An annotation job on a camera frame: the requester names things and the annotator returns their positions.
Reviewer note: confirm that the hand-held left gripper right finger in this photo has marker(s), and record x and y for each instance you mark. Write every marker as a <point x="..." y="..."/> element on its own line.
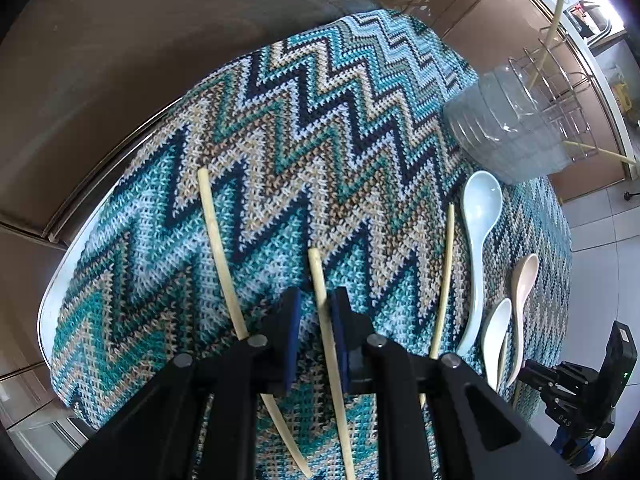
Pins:
<point x="339" y="340"/>

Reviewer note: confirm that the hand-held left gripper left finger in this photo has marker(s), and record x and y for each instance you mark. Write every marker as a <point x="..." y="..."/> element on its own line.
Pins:
<point x="292" y="340"/>

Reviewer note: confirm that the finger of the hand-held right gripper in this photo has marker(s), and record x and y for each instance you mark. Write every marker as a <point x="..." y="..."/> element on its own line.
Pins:
<point x="537" y="375"/>

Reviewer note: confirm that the bamboo chopstick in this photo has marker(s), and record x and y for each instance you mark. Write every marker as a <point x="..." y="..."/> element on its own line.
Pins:
<point x="321" y="285"/>
<point x="552" y="30"/>
<point x="443" y="280"/>
<point x="607" y="154"/>
<point x="215" y="230"/>

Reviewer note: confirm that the small white ceramic spoon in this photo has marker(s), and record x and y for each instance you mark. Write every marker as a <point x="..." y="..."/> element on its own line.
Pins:
<point x="496" y="330"/>

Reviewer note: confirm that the wooden spoon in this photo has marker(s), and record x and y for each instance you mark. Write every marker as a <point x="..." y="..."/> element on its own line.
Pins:
<point x="526" y="275"/>

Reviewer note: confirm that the large white ceramic spoon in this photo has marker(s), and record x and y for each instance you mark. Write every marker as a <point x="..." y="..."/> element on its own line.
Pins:
<point x="480" y="200"/>

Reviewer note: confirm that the clear plastic container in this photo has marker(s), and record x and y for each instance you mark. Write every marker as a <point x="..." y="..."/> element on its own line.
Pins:
<point x="500" y="130"/>

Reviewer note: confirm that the zigzag knitted cloth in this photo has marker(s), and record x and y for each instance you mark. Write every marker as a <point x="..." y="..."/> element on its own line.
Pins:
<point x="325" y="135"/>

